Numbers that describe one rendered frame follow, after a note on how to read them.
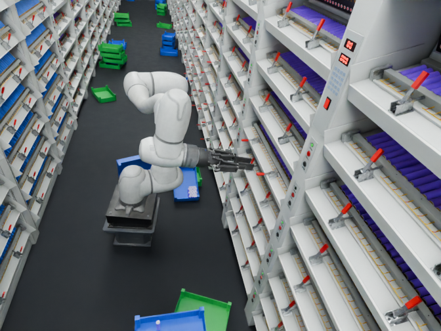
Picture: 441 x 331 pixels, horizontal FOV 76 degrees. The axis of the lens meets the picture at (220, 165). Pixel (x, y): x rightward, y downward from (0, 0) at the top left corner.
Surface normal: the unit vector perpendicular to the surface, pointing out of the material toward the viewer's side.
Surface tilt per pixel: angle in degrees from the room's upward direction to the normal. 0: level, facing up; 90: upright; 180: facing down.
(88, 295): 0
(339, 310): 19
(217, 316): 0
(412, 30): 90
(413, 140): 109
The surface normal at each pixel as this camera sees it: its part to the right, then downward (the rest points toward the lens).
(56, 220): 0.11, -0.78
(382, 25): 0.19, 0.63
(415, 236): -0.22, -0.72
